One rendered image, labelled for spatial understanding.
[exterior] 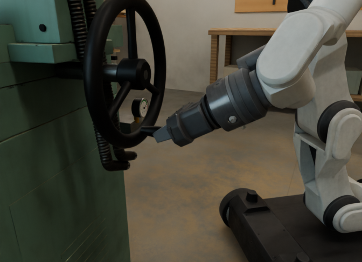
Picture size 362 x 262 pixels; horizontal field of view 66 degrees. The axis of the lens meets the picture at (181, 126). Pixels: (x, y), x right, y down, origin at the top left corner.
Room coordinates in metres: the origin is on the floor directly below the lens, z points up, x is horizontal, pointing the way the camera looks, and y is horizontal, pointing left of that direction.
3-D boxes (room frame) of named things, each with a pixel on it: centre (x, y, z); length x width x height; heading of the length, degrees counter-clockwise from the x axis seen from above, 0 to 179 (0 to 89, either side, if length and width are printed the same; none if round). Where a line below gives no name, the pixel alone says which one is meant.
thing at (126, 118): (0.85, 0.19, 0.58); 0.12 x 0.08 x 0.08; 71
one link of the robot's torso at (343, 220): (0.87, -0.60, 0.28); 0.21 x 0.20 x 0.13; 101
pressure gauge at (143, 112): (0.83, 0.13, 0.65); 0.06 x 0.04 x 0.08; 161
